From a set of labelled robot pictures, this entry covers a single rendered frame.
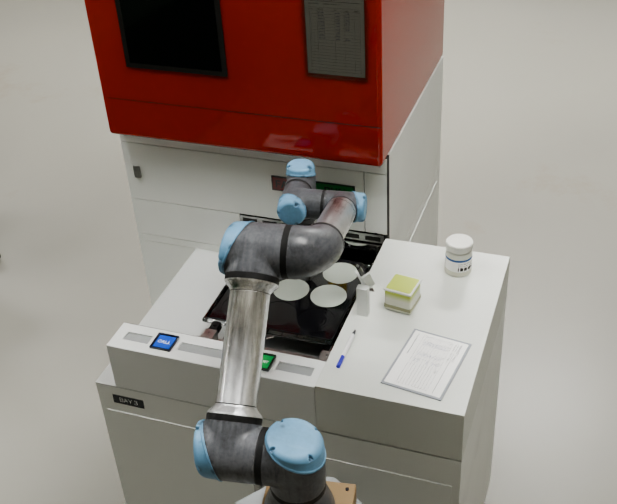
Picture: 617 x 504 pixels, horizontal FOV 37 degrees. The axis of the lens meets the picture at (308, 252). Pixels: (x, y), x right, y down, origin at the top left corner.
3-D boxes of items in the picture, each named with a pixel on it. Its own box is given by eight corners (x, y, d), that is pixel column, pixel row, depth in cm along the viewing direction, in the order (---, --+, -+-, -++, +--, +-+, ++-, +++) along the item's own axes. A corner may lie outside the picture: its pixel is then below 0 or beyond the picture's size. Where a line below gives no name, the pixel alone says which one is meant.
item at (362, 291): (361, 301, 239) (360, 259, 231) (375, 303, 238) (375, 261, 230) (354, 315, 234) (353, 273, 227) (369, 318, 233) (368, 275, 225)
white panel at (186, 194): (142, 234, 296) (121, 122, 273) (389, 274, 272) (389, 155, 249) (138, 240, 294) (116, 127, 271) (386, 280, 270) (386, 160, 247)
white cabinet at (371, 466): (223, 434, 336) (195, 249, 289) (489, 493, 307) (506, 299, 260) (140, 580, 287) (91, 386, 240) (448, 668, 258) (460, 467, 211)
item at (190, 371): (132, 362, 246) (123, 321, 238) (329, 403, 230) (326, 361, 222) (114, 386, 239) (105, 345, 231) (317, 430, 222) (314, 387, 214)
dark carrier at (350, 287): (256, 247, 274) (256, 245, 274) (368, 265, 264) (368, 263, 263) (209, 318, 248) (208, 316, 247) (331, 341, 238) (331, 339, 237)
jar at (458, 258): (447, 260, 251) (449, 231, 246) (473, 264, 249) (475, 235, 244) (442, 275, 246) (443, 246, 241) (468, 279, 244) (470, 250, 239)
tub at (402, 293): (394, 292, 241) (394, 271, 237) (421, 299, 238) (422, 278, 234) (383, 309, 236) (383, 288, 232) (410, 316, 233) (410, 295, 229)
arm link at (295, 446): (321, 507, 184) (319, 462, 176) (256, 499, 187) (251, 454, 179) (331, 461, 194) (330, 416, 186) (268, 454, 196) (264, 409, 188)
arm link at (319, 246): (339, 237, 187) (368, 181, 233) (286, 233, 189) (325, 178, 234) (337, 291, 190) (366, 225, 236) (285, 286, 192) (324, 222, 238)
